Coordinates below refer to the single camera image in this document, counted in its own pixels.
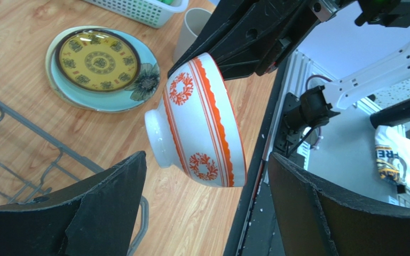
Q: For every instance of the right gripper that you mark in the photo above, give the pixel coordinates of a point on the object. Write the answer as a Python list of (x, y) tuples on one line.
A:
[(360, 34)]

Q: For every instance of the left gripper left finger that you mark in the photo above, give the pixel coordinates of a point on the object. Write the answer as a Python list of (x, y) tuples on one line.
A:
[(95, 216)]

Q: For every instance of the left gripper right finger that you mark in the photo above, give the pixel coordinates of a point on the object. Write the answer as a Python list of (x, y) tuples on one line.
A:
[(318, 217)]

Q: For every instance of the beige cup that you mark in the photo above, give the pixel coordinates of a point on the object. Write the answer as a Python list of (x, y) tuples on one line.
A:
[(193, 23)]

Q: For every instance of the red white patterned bowl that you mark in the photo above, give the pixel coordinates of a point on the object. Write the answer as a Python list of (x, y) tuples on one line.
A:
[(194, 127)]

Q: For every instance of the yellow patterned plate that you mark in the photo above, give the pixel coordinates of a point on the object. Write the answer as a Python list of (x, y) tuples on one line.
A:
[(97, 60)]

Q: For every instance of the cream bird plate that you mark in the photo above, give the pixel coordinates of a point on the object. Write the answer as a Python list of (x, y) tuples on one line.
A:
[(48, 59)]

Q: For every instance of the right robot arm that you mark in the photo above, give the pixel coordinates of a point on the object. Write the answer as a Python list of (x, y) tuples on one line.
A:
[(361, 78)]

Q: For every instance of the bright green microfiber towel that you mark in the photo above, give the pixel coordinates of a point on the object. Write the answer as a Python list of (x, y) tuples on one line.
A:
[(167, 2)]

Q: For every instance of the white plastic basket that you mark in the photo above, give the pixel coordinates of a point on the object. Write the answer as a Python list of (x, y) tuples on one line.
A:
[(151, 13)]

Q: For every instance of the white printed cloth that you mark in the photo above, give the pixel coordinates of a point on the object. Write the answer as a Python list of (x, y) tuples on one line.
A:
[(392, 152)]

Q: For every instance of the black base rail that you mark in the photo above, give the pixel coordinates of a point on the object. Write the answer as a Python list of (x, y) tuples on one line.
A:
[(244, 209)]

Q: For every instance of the grey wire dish rack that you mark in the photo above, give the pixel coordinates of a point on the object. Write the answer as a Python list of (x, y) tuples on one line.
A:
[(33, 163)]

